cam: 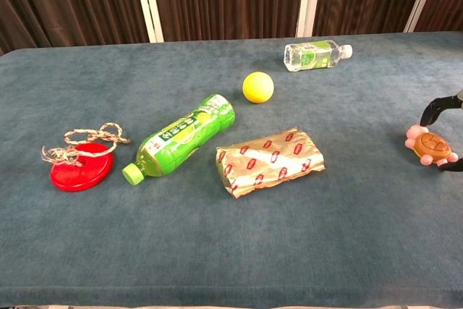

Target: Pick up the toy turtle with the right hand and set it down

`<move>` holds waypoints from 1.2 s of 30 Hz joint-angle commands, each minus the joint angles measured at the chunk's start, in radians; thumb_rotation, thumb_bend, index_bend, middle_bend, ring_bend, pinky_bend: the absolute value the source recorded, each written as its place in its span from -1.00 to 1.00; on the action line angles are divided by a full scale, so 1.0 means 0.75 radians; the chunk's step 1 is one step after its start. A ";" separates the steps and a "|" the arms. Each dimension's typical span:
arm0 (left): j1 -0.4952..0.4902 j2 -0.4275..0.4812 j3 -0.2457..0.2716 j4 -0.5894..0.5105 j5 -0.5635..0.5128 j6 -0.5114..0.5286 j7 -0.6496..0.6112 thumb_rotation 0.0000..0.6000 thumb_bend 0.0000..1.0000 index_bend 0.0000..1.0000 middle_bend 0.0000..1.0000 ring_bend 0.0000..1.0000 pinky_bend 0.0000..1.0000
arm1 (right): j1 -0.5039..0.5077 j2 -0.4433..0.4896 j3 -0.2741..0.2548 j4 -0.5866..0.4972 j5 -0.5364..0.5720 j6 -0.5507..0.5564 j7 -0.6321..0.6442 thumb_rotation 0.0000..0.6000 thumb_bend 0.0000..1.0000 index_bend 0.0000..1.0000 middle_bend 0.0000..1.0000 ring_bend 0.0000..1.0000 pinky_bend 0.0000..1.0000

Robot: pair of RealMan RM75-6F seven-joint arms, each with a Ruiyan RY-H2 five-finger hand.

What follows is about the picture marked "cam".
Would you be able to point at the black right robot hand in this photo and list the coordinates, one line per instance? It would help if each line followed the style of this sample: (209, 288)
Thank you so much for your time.
(439, 104)

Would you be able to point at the small orange turtle toy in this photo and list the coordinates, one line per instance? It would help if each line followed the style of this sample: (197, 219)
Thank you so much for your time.
(432, 146)

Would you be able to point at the clear water bottle green label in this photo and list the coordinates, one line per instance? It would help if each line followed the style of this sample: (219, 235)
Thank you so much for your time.
(311, 55)

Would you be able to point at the foil snack wrapper red print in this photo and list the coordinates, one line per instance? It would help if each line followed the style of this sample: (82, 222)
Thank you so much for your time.
(269, 160)

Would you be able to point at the yellow ball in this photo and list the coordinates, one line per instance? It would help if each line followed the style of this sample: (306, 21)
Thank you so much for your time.
(258, 87)

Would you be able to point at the teal table cloth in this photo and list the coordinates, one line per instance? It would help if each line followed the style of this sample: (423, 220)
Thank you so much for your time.
(231, 236)

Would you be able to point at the green tea bottle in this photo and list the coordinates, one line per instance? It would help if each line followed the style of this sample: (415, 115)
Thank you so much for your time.
(181, 139)

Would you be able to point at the red plastic disc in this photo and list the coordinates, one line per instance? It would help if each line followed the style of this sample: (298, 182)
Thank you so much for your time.
(81, 173)

